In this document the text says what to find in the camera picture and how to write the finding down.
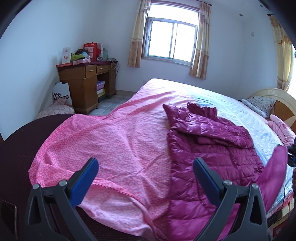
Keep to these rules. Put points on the wooden desk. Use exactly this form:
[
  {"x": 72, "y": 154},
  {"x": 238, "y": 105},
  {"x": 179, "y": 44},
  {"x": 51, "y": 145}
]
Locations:
[{"x": 82, "y": 80}]

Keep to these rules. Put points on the pink quilted bundle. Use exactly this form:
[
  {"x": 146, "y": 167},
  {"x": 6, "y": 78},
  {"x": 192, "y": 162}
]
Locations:
[{"x": 60, "y": 106}]

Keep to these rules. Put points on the wooden headboard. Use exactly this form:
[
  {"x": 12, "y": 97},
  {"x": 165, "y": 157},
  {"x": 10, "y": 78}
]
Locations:
[{"x": 285, "y": 105}]

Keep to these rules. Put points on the white card box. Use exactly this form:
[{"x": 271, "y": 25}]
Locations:
[{"x": 66, "y": 55}]

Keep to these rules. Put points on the red gift bag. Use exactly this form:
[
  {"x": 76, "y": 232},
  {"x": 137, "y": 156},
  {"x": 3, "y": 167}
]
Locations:
[{"x": 94, "y": 50}]

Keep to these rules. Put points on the magenta puffer jacket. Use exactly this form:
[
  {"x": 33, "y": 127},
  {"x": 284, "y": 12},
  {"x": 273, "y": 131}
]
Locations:
[{"x": 177, "y": 205}]

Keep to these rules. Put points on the left beige curtain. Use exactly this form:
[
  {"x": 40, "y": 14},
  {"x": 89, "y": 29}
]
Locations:
[{"x": 135, "y": 50}]

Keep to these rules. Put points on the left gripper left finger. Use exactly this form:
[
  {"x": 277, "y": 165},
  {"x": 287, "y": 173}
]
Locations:
[{"x": 51, "y": 211}]

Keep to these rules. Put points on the pink and blue bedsheet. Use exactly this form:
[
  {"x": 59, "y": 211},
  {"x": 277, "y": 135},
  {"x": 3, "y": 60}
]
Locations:
[{"x": 117, "y": 198}]

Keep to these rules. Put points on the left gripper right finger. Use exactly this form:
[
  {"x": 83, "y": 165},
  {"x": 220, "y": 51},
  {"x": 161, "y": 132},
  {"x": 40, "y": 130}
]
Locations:
[{"x": 250, "y": 222}]

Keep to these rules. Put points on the side window beige curtain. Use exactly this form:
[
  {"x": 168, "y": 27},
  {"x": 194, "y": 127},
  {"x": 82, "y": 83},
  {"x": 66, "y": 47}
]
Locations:
[{"x": 284, "y": 54}]

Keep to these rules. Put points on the right beige curtain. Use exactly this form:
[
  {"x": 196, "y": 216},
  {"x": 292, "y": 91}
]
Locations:
[{"x": 201, "y": 56}]

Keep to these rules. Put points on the patterned pillow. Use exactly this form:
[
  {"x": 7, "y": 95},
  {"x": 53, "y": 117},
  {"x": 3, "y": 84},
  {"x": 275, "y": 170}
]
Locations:
[{"x": 260, "y": 105}]

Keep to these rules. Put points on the window with metal frame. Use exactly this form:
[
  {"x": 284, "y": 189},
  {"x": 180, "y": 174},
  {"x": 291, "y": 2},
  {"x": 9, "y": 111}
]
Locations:
[{"x": 170, "y": 32}]

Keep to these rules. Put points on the stacked boxes under desk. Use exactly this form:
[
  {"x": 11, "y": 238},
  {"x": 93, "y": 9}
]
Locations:
[{"x": 100, "y": 91}]

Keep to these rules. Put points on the green bag on desk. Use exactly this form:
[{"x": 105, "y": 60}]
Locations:
[{"x": 75, "y": 57}]

